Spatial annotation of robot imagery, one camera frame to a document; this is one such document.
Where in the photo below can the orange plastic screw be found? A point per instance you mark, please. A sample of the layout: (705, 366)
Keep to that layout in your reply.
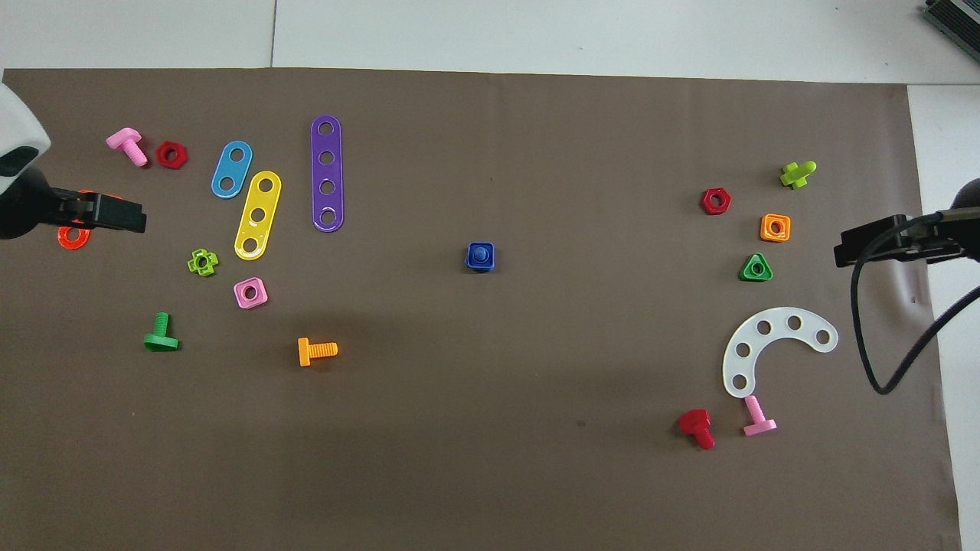
(318, 350)

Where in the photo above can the red hexagonal nut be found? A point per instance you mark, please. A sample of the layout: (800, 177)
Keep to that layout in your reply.
(161, 154)
(724, 208)

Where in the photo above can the red plastic screw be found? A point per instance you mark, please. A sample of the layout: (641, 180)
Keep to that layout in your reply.
(695, 422)

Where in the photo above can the lime green cross-head screw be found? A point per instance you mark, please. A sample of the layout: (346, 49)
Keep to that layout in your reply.
(796, 176)

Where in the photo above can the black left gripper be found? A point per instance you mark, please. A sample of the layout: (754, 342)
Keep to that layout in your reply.
(23, 210)

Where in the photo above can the orange three-hole corner plate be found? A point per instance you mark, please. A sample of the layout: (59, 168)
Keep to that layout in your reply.
(64, 241)

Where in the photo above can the orange square nut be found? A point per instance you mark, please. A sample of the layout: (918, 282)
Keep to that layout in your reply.
(766, 236)

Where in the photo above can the green plastic screw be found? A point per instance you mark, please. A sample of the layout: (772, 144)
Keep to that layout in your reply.
(161, 325)

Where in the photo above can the black ribbed device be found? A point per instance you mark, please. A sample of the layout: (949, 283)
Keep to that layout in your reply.
(957, 15)

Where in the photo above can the brown table mat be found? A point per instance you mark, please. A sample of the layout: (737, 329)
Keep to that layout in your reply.
(490, 383)

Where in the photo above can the green triangular nut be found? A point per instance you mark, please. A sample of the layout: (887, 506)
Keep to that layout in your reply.
(746, 275)

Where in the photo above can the blue triangle-head screw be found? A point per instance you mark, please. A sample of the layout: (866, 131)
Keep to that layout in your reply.
(481, 253)

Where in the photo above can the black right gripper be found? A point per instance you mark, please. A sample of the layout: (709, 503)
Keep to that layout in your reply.
(953, 229)

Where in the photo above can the blue square nut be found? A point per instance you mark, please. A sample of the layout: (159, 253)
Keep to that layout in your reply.
(469, 268)

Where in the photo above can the yellow three-hole strip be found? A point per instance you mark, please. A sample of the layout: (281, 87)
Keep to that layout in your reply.
(262, 200)

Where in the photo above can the light blue two-hole strip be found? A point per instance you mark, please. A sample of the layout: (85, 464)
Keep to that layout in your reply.
(231, 169)

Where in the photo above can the pink plastic screw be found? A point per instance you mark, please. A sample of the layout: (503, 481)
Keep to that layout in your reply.
(126, 140)
(758, 417)

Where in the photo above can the lime green cross nut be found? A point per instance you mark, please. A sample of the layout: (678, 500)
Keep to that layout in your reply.
(193, 264)

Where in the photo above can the white curved five-hole strip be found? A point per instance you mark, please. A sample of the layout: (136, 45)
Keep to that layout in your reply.
(779, 325)

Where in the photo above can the purple four-hole strip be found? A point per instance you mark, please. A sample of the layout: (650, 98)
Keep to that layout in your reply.
(327, 172)

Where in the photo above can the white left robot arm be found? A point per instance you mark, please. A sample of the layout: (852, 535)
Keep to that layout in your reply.
(15, 122)

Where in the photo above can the pink square nut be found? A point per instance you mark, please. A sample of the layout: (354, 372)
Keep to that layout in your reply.
(260, 301)

